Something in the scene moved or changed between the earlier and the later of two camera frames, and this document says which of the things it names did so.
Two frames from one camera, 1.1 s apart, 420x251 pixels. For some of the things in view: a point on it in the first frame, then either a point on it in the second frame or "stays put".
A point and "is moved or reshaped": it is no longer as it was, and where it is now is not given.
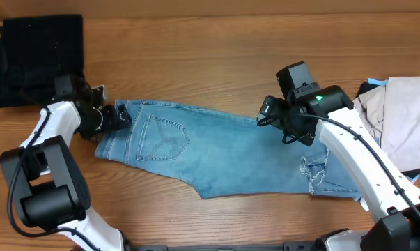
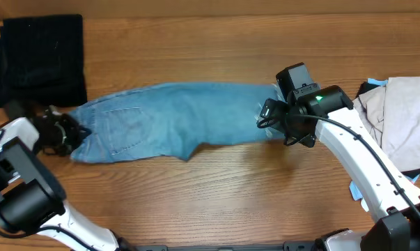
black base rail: (305, 245) stays put
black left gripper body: (104, 121) to (65, 135)
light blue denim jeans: (228, 155) is moved or reshaped
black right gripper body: (267, 109) stays put
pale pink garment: (399, 116) stays put
